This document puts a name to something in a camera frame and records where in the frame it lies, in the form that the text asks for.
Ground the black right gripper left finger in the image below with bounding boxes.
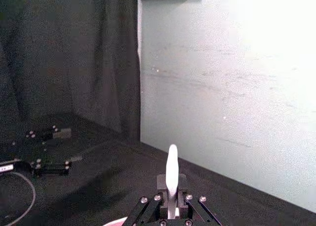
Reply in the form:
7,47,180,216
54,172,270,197
127,174,171,226

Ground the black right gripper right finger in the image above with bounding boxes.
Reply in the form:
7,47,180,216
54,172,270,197
175,174,223,226

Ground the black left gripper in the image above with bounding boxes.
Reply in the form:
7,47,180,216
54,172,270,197
0,124,83,179

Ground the small white plastic piece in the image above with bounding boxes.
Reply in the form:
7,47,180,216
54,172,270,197
165,143,179,221

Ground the red rounded object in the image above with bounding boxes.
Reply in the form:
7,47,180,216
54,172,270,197
102,216,128,226

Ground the black table cloth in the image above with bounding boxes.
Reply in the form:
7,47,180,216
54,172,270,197
0,112,316,226

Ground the black hanging curtain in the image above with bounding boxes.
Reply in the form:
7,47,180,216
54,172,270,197
0,0,142,145

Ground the thin grey cable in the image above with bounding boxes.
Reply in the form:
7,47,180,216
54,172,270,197
0,171,37,226

